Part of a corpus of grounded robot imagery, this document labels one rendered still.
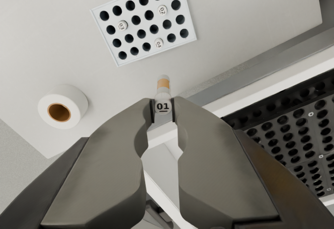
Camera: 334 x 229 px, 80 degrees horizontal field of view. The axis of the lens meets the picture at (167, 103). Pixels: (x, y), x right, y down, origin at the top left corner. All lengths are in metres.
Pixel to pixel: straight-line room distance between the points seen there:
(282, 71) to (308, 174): 0.16
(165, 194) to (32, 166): 1.65
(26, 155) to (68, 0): 1.55
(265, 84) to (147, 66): 0.19
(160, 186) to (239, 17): 0.27
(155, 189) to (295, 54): 0.23
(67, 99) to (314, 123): 0.35
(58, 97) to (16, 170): 1.63
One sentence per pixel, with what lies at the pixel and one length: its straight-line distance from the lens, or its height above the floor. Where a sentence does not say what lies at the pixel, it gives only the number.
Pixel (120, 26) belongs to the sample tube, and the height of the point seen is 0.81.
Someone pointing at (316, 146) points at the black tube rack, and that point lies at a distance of 0.31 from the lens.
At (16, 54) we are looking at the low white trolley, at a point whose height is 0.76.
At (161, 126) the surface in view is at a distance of 0.26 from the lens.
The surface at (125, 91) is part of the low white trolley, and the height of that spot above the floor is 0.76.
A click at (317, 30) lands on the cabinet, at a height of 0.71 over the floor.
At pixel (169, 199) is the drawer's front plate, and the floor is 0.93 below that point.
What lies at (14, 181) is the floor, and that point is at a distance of 2.08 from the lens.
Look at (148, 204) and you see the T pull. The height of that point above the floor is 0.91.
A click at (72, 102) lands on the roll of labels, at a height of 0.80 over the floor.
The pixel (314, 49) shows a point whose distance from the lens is 0.28.
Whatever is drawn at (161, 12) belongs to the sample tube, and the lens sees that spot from 0.28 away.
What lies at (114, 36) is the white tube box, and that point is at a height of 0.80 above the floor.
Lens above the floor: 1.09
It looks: 60 degrees down
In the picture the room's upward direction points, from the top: 179 degrees clockwise
